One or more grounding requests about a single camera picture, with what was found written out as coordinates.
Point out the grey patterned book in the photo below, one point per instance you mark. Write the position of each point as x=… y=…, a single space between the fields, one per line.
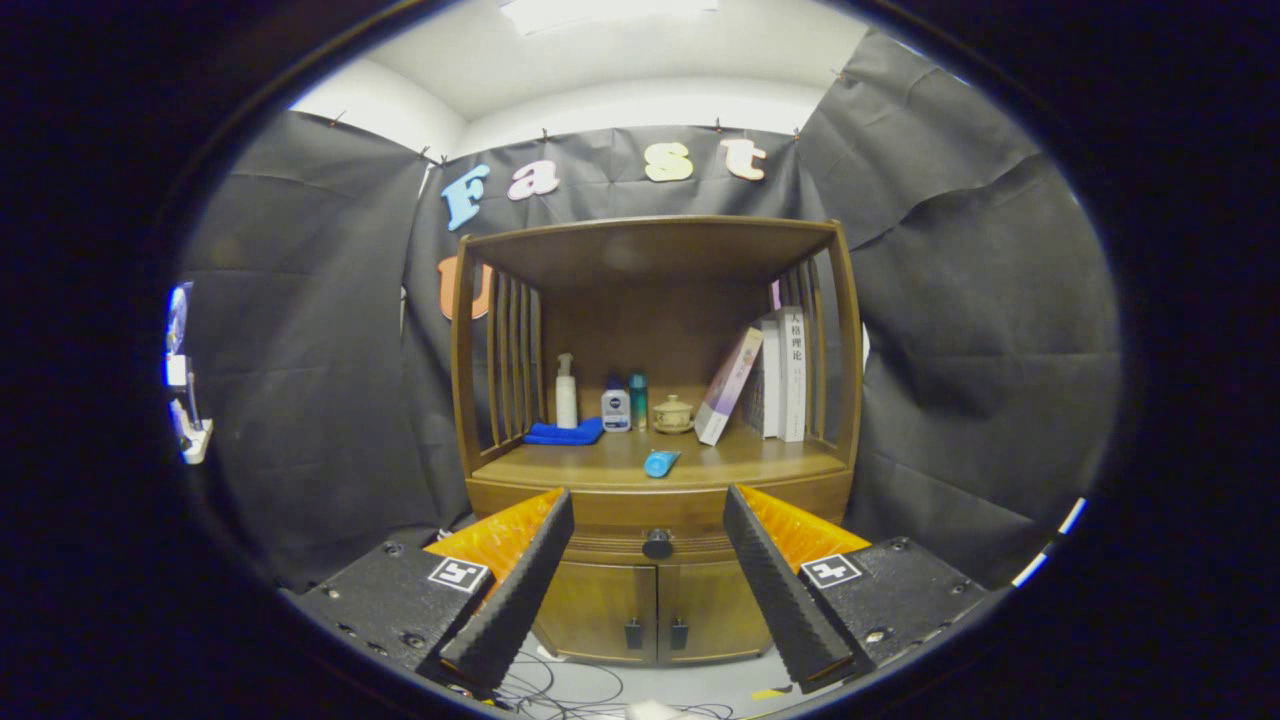
x=768 y=390

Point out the purple and white book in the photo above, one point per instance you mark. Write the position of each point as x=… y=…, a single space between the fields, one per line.
x=728 y=390

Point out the white bottle with blue cap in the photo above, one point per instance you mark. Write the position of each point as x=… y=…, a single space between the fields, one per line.
x=616 y=412

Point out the blue folded cloth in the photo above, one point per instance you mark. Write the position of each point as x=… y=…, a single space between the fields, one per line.
x=563 y=433

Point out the wooden cabinet door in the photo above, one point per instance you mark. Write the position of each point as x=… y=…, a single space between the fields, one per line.
x=600 y=610
x=715 y=605

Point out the wooden countertop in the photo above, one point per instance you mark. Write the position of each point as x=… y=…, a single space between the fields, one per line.
x=750 y=462

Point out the wooden cabinet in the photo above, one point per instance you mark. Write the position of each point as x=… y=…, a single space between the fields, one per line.
x=650 y=255

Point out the lidded ceramic tea bowl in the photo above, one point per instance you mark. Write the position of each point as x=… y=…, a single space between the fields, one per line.
x=673 y=414

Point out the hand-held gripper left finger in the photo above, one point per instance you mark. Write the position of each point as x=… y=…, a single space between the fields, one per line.
x=520 y=600

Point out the yellow floor tape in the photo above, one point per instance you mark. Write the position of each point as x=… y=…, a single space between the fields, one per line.
x=770 y=692

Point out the white pump bottle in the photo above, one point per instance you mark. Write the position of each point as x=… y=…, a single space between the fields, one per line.
x=566 y=405

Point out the teal bottle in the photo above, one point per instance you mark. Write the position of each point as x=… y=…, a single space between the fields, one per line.
x=638 y=400

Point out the wooden drawer with black knob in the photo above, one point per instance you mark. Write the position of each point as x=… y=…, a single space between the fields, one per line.
x=650 y=510

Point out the black backdrop cloth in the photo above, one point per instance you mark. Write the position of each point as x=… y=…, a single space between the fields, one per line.
x=960 y=300

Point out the blue cosmetic tube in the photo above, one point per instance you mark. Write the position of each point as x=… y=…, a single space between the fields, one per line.
x=660 y=463

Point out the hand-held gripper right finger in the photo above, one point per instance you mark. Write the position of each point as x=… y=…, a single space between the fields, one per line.
x=775 y=590

